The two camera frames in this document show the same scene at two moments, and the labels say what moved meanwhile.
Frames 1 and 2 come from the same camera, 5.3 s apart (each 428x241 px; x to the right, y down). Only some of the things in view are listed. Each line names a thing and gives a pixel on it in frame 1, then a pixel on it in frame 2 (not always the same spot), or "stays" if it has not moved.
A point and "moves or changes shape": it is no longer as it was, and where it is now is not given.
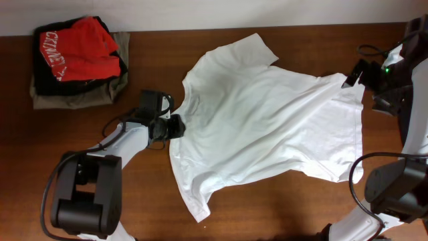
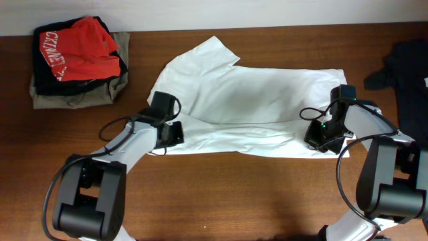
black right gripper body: x=362 y=75 → x=321 y=139
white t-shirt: x=249 y=124 moves or changes shape
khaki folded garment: x=100 y=95 stays
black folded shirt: x=45 y=81 stays
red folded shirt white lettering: x=80 y=50 stays
